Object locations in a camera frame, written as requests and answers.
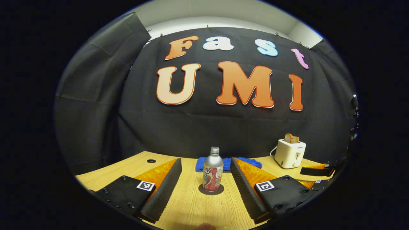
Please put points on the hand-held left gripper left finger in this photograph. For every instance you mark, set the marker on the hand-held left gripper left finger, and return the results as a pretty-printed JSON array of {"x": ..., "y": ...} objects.
[{"x": 166, "y": 191}]

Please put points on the silver water bottle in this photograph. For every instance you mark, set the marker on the silver water bottle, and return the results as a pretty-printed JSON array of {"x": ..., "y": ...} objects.
[{"x": 213, "y": 169}]

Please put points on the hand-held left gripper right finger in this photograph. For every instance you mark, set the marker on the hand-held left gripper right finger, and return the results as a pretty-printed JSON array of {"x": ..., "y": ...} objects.
[{"x": 244, "y": 191}]

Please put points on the blue towel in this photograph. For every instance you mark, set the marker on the blue towel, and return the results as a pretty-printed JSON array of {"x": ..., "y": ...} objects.
[{"x": 199, "y": 164}]

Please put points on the brown toast slice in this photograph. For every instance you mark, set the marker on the brown toast slice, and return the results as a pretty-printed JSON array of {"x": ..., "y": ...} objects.
[
  {"x": 296, "y": 139},
  {"x": 288, "y": 138}
]

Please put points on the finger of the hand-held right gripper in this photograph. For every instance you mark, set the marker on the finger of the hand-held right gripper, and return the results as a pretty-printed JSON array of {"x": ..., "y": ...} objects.
[
  {"x": 316, "y": 171},
  {"x": 306, "y": 183}
]

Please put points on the white toaster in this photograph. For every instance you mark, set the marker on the white toaster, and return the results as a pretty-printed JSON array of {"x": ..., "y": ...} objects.
[{"x": 289, "y": 155}]

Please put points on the black backdrop cloth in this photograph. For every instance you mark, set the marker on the black backdrop cloth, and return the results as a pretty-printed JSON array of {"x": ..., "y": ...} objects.
[{"x": 207, "y": 127}]

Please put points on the dark round coaster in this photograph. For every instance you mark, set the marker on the dark round coaster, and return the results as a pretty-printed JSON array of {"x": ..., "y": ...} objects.
[{"x": 201, "y": 189}]

